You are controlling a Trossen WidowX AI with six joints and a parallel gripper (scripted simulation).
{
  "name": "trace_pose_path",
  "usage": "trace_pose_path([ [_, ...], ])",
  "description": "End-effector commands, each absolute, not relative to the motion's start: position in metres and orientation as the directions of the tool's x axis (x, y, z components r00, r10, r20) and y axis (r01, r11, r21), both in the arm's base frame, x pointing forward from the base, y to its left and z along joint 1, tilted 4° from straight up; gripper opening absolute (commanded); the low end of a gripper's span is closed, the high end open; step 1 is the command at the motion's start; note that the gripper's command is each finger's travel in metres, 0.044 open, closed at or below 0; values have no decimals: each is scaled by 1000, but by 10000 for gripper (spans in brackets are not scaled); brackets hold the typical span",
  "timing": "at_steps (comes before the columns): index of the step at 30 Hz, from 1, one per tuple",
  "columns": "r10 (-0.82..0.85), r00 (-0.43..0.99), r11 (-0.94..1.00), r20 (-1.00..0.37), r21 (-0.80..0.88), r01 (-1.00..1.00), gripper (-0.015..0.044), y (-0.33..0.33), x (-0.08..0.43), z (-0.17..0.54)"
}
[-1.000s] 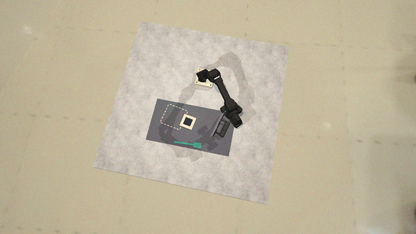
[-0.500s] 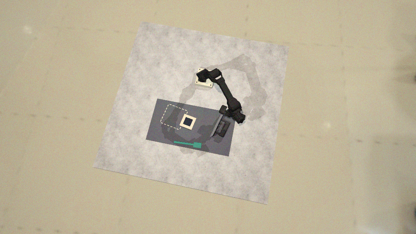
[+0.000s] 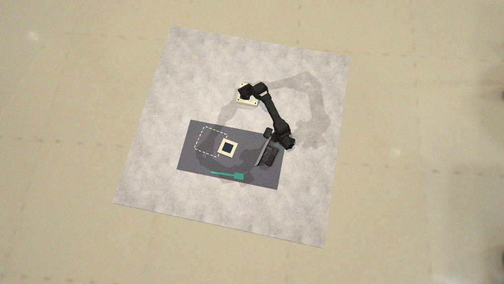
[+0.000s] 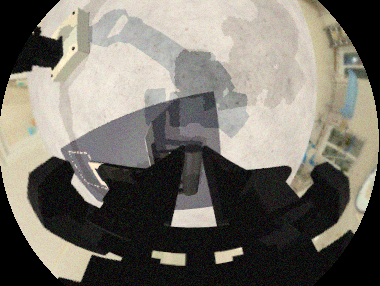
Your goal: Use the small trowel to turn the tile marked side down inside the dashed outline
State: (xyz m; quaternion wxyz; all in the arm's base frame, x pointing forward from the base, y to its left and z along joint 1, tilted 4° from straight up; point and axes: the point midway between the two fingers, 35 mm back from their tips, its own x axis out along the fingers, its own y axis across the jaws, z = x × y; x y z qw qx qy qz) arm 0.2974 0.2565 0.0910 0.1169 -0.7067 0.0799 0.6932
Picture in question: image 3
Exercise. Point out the cream square tile with dark centre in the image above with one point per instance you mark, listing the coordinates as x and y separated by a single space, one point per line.
227 147

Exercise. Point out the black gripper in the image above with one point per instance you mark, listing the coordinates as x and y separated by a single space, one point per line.
268 132

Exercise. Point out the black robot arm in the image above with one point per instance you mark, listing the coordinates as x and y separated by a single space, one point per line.
281 128

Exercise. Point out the dark grey mat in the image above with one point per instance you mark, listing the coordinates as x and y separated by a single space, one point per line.
250 145

